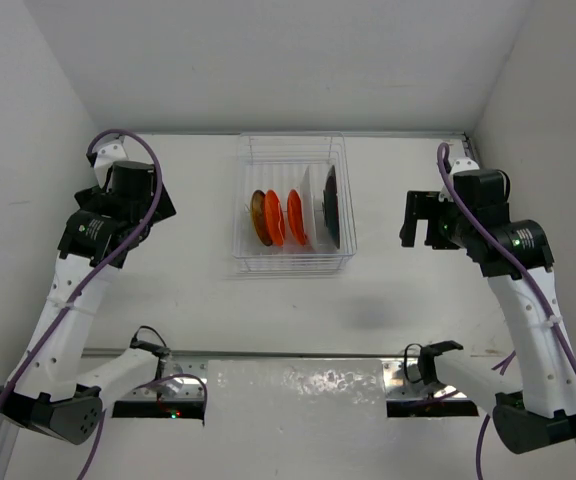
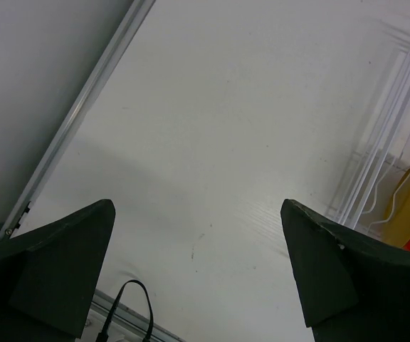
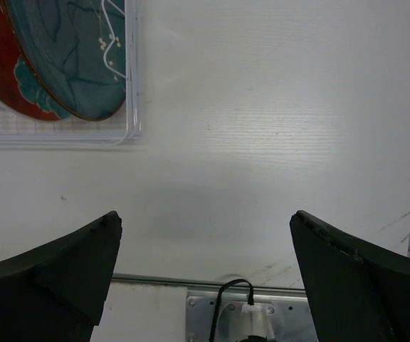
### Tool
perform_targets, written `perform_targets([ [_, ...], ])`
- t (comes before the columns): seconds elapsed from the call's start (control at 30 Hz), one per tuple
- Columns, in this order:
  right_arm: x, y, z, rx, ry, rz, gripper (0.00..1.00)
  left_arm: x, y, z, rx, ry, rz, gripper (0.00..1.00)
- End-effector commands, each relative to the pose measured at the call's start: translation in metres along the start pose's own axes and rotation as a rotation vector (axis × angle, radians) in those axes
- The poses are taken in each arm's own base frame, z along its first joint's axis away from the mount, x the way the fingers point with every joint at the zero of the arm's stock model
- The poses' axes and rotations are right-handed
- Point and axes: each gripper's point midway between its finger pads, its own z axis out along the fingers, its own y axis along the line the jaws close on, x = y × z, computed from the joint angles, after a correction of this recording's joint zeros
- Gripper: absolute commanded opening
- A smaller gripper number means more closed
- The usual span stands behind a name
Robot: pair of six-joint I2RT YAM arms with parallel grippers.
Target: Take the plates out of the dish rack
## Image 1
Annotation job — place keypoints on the orange plastic plate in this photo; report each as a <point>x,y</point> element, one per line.
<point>295,217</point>
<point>274,218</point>

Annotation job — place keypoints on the white wire dish rack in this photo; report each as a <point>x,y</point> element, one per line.
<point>278,162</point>

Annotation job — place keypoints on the dark teal round plate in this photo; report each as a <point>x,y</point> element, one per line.
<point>331,207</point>

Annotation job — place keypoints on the yellow brown patterned plate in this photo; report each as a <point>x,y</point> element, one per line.
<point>257,214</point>

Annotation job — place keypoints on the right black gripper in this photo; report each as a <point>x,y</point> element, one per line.
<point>425,204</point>

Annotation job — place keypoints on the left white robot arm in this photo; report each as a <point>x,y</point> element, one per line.
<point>47,393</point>

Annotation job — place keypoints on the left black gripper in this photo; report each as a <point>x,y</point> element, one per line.
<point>163,210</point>

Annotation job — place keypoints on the white foam front panel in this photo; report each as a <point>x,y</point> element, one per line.
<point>290,420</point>

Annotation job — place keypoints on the white plate red teal pattern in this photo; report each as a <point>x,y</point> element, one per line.
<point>312,212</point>

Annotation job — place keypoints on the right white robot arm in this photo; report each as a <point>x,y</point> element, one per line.
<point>471,212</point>

